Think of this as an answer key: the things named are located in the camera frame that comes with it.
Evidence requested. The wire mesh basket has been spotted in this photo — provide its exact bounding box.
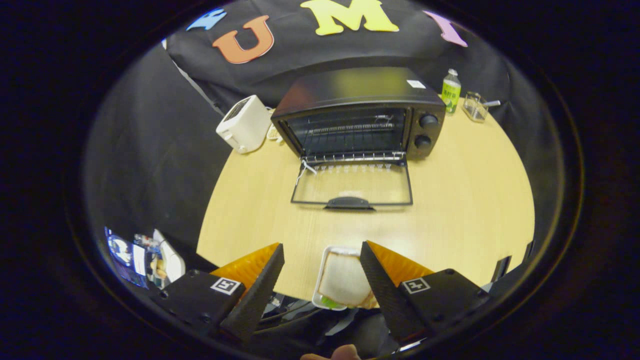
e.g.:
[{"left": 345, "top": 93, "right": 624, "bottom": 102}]
[{"left": 462, "top": 91, "right": 490, "bottom": 124}]

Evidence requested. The black chair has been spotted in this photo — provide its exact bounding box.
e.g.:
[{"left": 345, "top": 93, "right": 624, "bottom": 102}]
[{"left": 492, "top": 240, "right": 536, "bottom": 283}]

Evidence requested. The black toaster oven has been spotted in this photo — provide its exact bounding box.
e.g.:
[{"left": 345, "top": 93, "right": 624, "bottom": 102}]
[{"left": 270, "top": 66, "right": 447, "bottom": 211}]

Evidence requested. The small white tray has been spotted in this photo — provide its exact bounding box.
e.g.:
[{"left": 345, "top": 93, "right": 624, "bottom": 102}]
[{"left": 312, "top": 245, "right": 368, "bottom": 312}]

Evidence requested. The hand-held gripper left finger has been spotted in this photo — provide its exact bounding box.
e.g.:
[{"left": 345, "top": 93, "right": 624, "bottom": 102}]
[{"left": 150, "top": 242, "right": 286, "bottom": 346}]

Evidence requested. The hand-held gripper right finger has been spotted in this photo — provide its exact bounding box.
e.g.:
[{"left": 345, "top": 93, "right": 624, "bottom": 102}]
[{"left": 360, "top": 240, "right": 493, "bottom": 346}]

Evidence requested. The white pop-up toaster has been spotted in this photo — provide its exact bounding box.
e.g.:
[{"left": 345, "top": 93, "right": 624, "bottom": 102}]
[{"left": 216, "top": 95, "right": 273, "bottom": 155}]

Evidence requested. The green label drink bottle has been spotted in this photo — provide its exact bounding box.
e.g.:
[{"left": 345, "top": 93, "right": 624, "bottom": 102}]
[{"left": 441, "top": 68, "right": 462, "bottom": 116}]

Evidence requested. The white bread sandwich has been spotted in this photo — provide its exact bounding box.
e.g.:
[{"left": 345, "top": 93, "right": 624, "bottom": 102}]
[{"left": 318, "top": 251, "right": 378, "bottom": 309}]

